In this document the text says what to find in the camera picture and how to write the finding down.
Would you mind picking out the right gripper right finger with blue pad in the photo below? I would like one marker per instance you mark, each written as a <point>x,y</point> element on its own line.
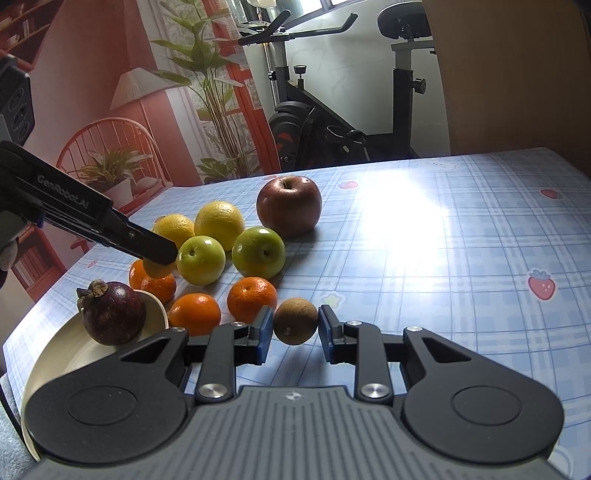
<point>361,345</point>

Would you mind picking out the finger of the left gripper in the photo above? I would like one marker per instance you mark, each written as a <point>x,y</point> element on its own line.
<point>113,229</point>

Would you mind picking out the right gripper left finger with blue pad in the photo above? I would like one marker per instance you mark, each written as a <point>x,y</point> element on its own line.
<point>229,346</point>

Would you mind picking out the brown longan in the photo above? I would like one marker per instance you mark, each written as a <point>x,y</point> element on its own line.
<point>295,321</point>

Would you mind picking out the orange mandarin front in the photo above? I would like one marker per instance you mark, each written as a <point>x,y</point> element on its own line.
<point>198,313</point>

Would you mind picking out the orange mandarin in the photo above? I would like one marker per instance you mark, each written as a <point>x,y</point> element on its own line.
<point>198,313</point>
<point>155,270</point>
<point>248,296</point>
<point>162,288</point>

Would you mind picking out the dark purple mangosteen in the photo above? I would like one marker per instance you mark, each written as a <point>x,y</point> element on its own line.
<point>112,312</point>

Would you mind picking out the green apple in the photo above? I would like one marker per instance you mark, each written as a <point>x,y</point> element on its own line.
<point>200,260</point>
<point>258,252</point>

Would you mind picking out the red apple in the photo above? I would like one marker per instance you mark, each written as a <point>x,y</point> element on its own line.
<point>289,205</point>

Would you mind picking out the gloved left hand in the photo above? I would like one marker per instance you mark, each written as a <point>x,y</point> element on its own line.
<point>12,227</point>

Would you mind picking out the left yellow lemon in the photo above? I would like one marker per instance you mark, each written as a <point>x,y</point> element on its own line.
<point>174,227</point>

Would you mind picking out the yellow lemon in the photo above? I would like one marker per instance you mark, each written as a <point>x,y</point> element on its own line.
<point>221,221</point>
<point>174,227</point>

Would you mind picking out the right yellow lemon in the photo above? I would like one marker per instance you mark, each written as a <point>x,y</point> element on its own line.
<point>221,221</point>

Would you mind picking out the beige round plate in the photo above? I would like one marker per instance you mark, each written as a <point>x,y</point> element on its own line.
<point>72,348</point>

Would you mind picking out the printed room backdrop poster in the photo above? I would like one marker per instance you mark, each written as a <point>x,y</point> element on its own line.
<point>133,97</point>

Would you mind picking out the black exercise bike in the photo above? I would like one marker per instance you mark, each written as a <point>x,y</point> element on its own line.
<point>342,94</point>

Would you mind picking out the blue plaid tablecloth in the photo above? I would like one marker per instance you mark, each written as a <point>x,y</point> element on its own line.
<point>491,251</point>

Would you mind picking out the wooden wardrobe panel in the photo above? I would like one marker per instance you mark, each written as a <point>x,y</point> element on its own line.
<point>515,75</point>

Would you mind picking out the window with dark frame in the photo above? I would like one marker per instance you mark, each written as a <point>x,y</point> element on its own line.
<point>299,8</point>

